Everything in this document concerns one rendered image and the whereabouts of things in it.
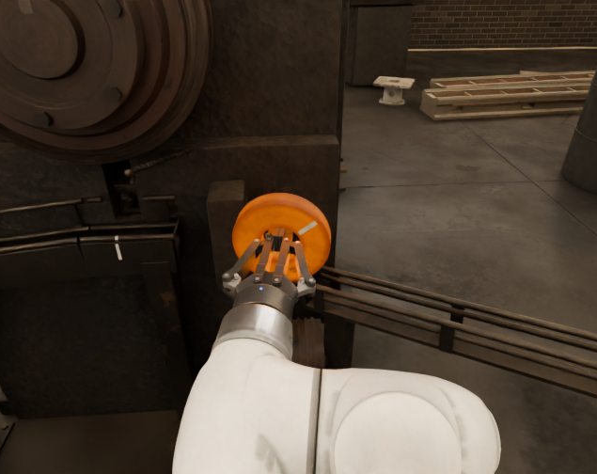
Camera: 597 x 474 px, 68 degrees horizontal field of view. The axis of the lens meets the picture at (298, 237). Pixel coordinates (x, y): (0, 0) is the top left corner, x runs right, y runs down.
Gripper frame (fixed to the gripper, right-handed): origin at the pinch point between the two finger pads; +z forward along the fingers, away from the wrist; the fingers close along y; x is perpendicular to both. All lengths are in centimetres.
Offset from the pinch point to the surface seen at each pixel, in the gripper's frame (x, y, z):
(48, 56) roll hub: 24.1, -34.5, 6.6
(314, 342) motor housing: -32.6, 5.3, 5.9
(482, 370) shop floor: -87, 62, 46
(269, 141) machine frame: 1.1, -6.9, 31.9
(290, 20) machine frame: 24.2, -2.6, 37.2
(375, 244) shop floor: -91, 28, 122
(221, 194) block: -5.5, -15.3, 19.7
